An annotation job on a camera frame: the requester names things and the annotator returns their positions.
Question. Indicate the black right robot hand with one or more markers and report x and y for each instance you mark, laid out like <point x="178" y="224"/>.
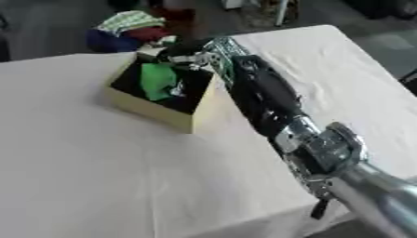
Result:
<point x="182" y="49"/>

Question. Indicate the silver and black right robot arm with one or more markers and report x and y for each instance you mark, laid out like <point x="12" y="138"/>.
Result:
<point x="271" y="99"/>

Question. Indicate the tan cardboard box black inside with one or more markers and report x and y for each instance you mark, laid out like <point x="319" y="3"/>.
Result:
<point x="163" y="114"/>

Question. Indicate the red cloth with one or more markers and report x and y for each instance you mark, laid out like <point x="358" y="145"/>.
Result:
<point x="149" y="33"/>

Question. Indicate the green soft object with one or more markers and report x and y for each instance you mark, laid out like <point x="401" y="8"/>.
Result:
<point x="157" y="82"/>

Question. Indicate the green white checked cloth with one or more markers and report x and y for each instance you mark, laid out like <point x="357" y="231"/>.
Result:
<point x="130" y="20"/>

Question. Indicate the blue cloth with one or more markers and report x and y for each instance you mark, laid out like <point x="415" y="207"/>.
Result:
<point x="108" y="42"/>

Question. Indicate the white post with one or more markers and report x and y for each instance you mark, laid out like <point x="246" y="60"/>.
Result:
<point x="282" y="12"/>

